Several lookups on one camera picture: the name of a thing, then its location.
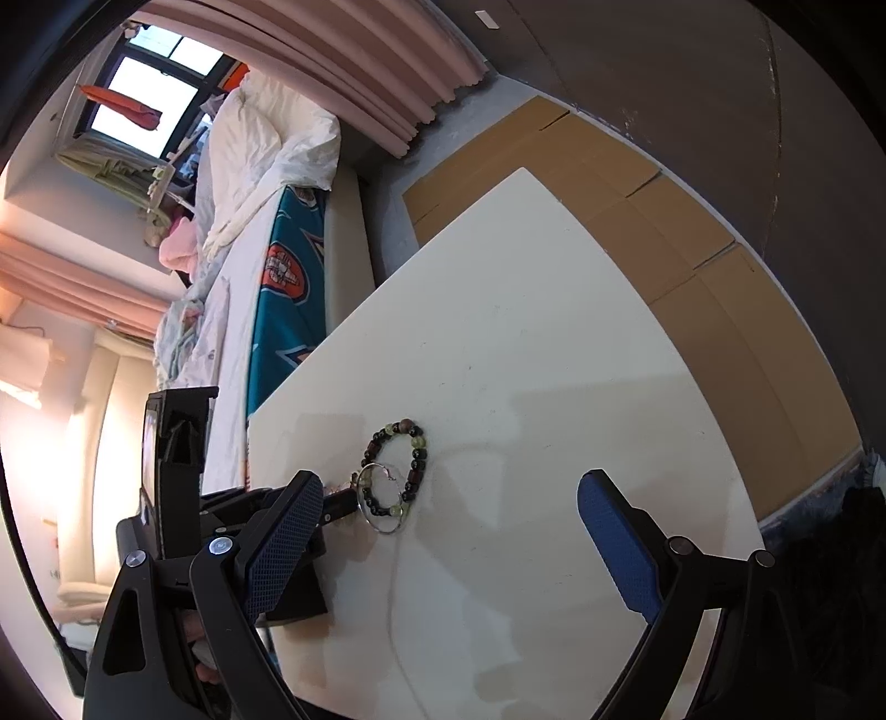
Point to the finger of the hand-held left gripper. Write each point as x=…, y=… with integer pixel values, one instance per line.
x=339, y=505

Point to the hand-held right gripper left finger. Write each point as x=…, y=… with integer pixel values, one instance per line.
x=284, y=547

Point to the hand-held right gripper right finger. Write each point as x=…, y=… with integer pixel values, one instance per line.
x=619, y=547

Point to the thin silver bangle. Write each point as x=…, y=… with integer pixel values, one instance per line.
x=385, y=532

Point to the person's left hand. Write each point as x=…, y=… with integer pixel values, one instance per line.
x=204, y=670

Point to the cream padded headboard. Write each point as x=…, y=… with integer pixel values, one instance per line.
x=104, y=450

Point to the white bed blanket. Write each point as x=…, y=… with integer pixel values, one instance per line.
x=232, y=360

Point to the light blue blanket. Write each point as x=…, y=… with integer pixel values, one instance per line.
x=176, y=332

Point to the teal printed bed sheet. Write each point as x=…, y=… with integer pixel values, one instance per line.
x=284, y=325

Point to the pink curtain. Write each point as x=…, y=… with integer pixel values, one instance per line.
x=360, y=62
x=83, y=284

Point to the white side table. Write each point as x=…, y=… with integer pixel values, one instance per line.
x=554, y=346

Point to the flat cardboard sheet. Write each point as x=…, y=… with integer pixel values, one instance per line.
x=727, y=311

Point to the white bed base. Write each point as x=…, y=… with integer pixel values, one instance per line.
x=346, y=242

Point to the green hanging cloth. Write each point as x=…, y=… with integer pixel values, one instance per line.
x=104, y=166

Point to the orange hanging garment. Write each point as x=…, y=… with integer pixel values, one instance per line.
x=124, y=104

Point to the window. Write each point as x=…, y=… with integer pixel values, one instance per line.
x=131, y=83

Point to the orange box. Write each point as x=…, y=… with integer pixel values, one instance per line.
x=237, y=77

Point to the white wall cloth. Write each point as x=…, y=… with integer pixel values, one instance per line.
x=24, y=360

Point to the wall socket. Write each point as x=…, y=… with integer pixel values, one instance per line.
x=486, y=19

